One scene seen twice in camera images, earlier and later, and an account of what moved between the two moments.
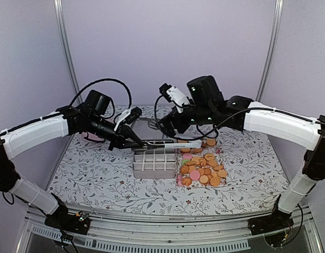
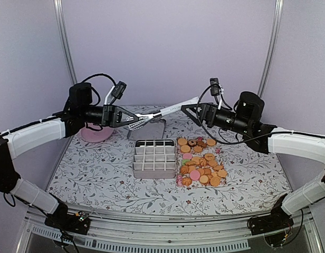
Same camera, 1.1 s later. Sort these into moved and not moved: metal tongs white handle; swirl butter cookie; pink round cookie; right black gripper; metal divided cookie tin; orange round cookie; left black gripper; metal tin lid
Moved: right black gripper; metal tongs white handle; left black gripper
Not moved: metal divided cookie tin; metal tin lid; pink round cookie; orange round cookie; swirl butter cookie
